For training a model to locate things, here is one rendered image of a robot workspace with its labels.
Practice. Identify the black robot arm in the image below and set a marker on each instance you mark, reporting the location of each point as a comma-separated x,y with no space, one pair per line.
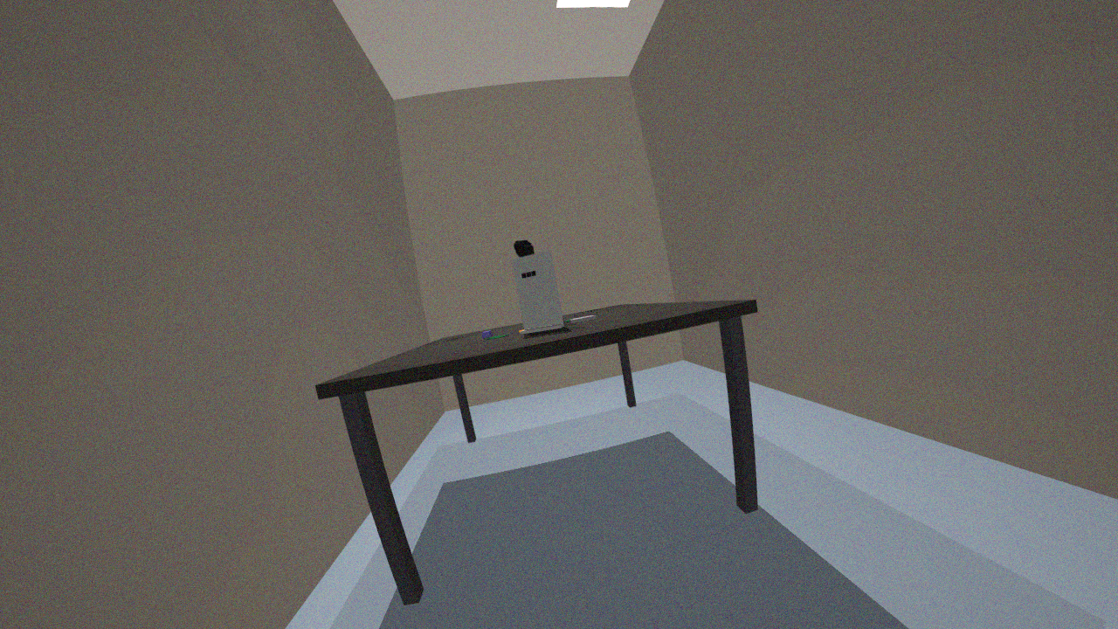
523,248

